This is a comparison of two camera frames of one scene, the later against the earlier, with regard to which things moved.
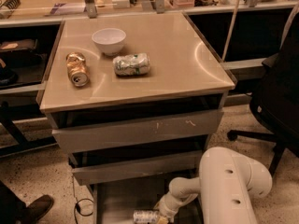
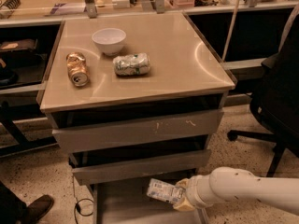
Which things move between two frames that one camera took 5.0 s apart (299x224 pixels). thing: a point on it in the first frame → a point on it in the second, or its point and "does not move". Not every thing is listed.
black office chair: [275, 105] does not move
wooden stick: [233, 24] does not move
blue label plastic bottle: [146, 217] → [164, 191]
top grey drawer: [134, 132] does not move
